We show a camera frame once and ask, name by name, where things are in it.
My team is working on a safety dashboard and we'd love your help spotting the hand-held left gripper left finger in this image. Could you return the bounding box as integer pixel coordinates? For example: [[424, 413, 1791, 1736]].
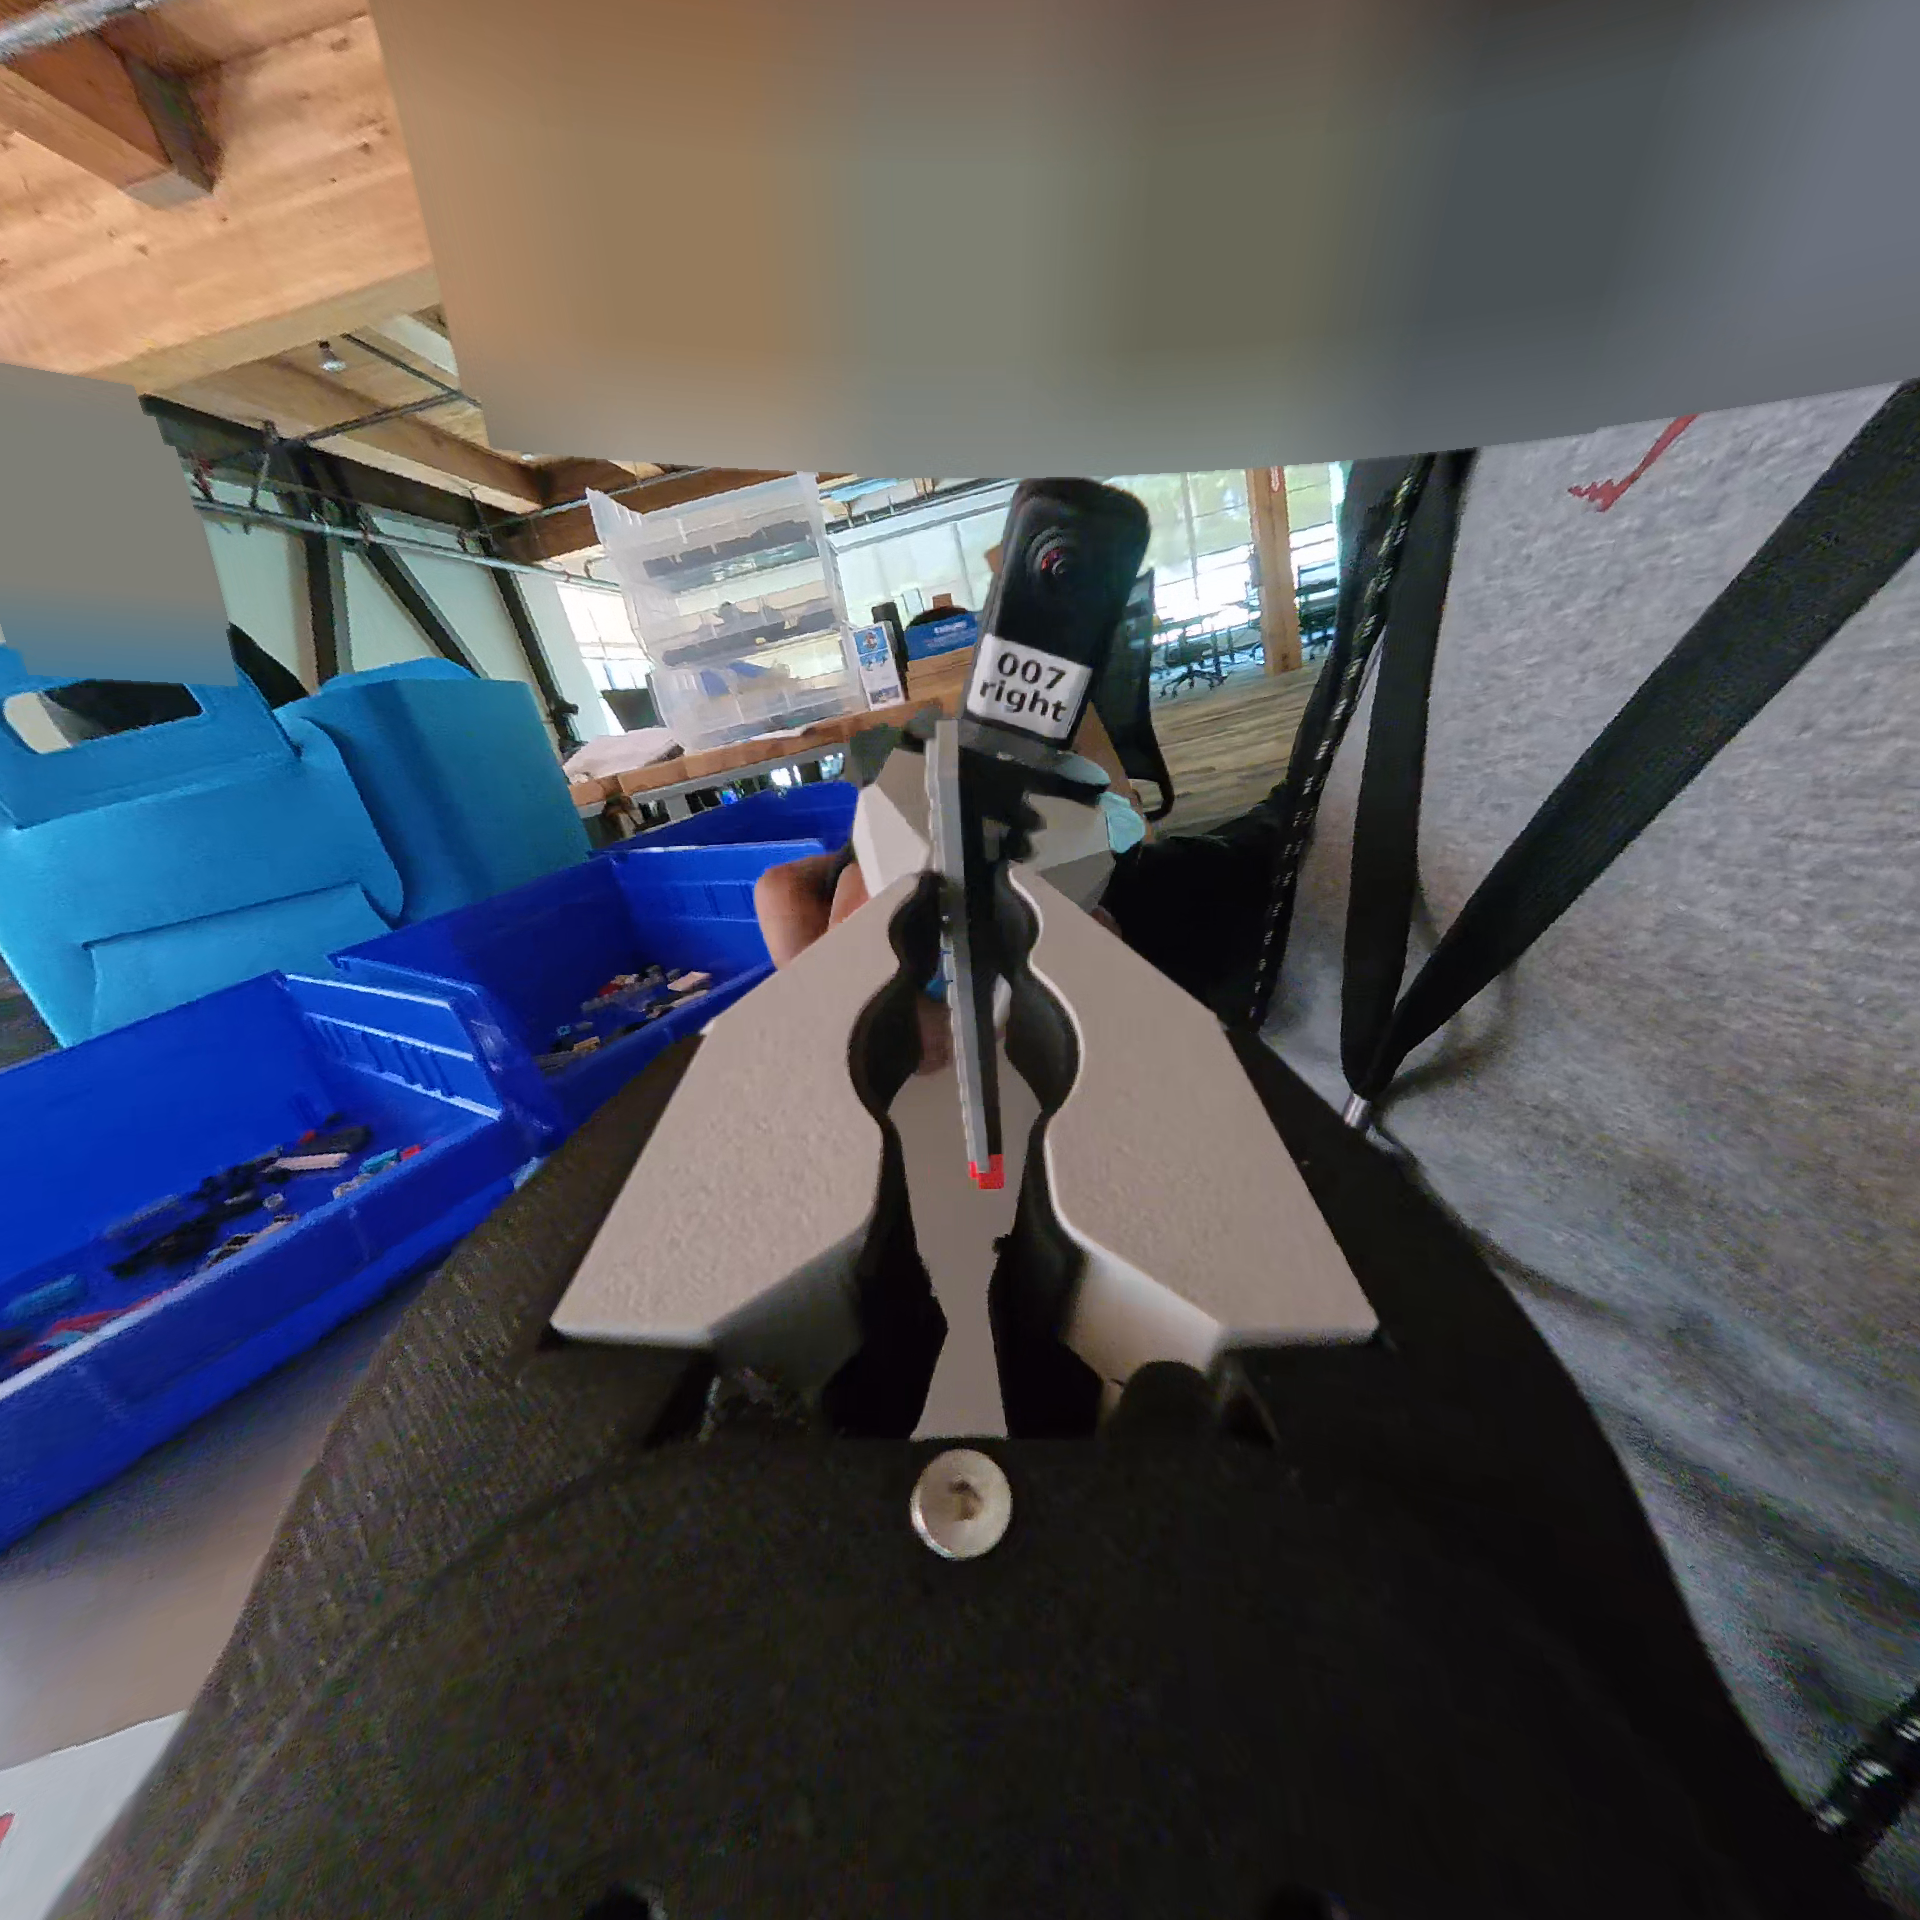
[[548, 872, 954, 1440]]

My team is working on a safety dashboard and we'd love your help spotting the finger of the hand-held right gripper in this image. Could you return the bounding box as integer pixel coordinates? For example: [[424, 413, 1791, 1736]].
[[850, 739, 946, 903], [1025, 798, 1121, 924]]

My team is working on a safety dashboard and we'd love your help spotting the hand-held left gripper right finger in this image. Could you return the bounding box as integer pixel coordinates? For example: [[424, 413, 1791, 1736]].
[[984, 871, 1384, 1440]]

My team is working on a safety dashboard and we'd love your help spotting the long grey brick plate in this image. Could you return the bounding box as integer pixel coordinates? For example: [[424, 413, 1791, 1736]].
[[921, 719, 981, 1160]]

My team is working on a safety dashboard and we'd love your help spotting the long black brick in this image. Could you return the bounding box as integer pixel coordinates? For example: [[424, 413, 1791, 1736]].
[[952, 750, 1013, 1174]]

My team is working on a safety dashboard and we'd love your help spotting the person's right forearm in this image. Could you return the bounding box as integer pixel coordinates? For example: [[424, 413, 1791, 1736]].
[[1117, 831, 1281, 1024]]

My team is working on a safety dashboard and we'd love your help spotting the blue plastic bin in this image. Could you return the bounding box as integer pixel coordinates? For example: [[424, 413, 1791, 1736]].
[[336, 847, 785, 1144], [0, 972, 530, 1550], [607, 780, 866, 867]]

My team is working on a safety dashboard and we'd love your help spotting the pile of toy bricks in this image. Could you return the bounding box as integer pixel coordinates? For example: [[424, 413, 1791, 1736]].
[[538, 967, 716, 1076], [0, 1118, 432, 1376]]

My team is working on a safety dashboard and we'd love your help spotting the stack of clear storage boxes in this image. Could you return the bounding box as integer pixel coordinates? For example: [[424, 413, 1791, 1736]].
[[587, 476, 871, 752]]

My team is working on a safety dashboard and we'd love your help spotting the blue felt bag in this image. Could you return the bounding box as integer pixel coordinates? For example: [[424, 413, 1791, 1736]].
[[0, 644, 597, 1051]]

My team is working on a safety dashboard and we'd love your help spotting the pale blue instruction booklet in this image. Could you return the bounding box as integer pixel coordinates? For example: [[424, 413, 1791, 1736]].
[[0, 1710, 185, 1920]]

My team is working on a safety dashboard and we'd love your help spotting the metal ceiling pipe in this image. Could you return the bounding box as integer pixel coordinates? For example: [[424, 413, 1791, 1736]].
[[0, 0, 156, 63]]

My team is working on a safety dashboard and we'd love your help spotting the wooden post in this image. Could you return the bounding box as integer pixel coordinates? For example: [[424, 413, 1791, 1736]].
[[1245, 468, 1300, 682]]

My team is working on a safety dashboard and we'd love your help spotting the black white-flecked cord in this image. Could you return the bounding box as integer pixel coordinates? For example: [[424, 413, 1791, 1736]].
[[1808, 1687, 1920, 1836], [1260, 458, 1436, 1024]]

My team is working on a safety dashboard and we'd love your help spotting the black lanyard strap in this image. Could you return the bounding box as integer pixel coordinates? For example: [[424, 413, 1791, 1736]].
[[1337, 381, 1920, 1130]]

